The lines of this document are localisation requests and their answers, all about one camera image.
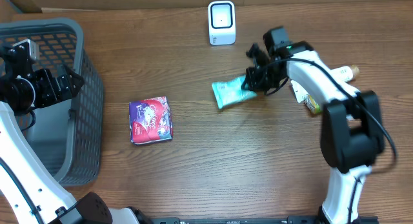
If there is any teal wet wipes pack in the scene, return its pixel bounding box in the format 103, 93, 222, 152
212, 75, 257, 109

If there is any green juice carton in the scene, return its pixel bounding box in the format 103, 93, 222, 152
304, 94, 322, 114

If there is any white conditioner tube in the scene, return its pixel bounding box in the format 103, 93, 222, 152
291, 66, 359, 103

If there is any red purple pad pack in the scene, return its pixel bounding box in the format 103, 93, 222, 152
128, 96, 173, 145

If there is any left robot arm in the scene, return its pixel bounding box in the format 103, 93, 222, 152
1, 65, 151, 223

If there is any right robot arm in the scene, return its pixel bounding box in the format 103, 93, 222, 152
241, 26, 385, 223

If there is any white barcode scanner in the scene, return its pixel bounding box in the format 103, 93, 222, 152
207, 0, 236, 46

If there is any grey plastic basket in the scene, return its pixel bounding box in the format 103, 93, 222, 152
1, 18, 105, 187

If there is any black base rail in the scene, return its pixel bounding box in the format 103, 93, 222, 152
152, 216, 325, 224

